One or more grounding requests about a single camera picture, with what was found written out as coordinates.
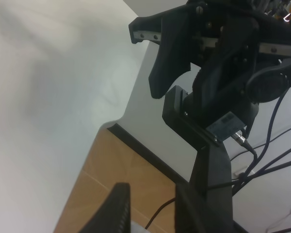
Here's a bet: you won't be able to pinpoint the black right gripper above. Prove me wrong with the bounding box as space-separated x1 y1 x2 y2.
129 0 291 128

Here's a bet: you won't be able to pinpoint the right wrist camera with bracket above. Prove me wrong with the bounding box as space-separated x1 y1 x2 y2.
162 85 250 195

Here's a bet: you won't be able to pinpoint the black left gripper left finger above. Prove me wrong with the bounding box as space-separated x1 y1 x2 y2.
80 183 131 233

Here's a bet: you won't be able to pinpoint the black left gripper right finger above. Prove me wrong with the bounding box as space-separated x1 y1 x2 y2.
175 184 235 233

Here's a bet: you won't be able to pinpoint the black cables behind table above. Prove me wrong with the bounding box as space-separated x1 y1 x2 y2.
144 91 291 233

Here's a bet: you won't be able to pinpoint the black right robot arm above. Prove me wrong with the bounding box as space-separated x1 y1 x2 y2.
129 0 291 128

